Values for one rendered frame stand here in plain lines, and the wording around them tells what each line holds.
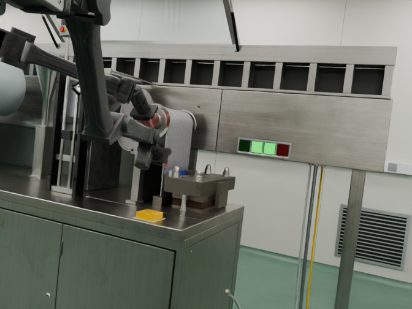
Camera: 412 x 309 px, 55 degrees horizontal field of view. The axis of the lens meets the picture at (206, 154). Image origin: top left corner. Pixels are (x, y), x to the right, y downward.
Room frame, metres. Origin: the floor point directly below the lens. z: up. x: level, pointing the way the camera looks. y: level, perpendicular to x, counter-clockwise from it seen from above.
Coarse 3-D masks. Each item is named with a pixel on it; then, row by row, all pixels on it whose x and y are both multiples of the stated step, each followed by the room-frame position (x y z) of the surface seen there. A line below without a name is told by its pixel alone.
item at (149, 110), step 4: (132, 104) 1.51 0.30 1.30; (140, 104) 1.50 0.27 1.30; (144, 104) 1.51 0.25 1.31; (148, 104) 1.54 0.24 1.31; (136, 108) 1.52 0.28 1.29; (140, 108) 1.51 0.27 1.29; (144, 108) 1.52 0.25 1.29; (148, 108) 1.54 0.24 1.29; (152, 108) 1.56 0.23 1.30; (156, 108) 1.55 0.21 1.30; (132, 112) 1.57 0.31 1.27; (136, 112) 1.56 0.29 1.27; (140, 112) 1.53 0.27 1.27; (144, 112) 1.53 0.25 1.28; (148, 112) 1.54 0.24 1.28; (152, 112) 1.54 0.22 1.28; (140, 116) 1.55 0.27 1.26; (144, 116) 1.54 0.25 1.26; (148, 116) 1.53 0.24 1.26; (152, 116) 1.53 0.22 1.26
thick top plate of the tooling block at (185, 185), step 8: (184, 176) 1.68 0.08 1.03; (192, 176) 1.72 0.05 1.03; (208, 176) 1.79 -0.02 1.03; (216, 176) 1.82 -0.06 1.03; (168, 184) 1.59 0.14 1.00; (176, 184) 1.57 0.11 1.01; (184, 184) 1.56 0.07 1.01; (192, 184) 1.54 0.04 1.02; (200, 184) 1.53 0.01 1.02; (208, 184) 1.60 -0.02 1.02; (216, 184) 1.68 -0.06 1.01; (232, 184) 1.87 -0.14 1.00; (176, 192) 1.57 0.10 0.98; (184, 192) 1.56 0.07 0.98; (192, 192) 1.54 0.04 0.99; (200, 192) 1.53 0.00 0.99; (208, 192) 1.61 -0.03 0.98
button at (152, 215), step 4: (136, 212) 1.37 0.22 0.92; (140, 212) 1.37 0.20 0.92; (144, 212) 1.37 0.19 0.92; (148, 212) 1.38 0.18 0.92; (152, 212) 1.38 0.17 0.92; (156, 212) 1.39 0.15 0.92; (160, 212) 1.40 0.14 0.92; (136, 216) 1.37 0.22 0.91; (140, 216) 1.36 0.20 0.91; (144, 216) 1.36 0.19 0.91; (148, 216) 1.35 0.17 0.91; (152, 216) 1.34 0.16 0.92; (156, 216) 1.37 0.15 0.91; (160, 216) 1.39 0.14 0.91; (152, 220) 1.34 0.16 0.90
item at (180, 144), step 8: (168, 136) 1.65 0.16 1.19; (176, 136) 1.72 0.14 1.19; (184, 136) 1.79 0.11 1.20; (168, 144) 1.66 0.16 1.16; (176, 144) 1.73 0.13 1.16; (184, 144) 1.80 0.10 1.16; (176, 152) 1.73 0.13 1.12; (184, 152) 1.81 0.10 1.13; (168, 160) 1.68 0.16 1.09; (176, 160) 1.74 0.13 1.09; (184, 160) 1.81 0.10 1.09; (168, 168) 1.68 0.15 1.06; (184, 168) 1.82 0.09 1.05
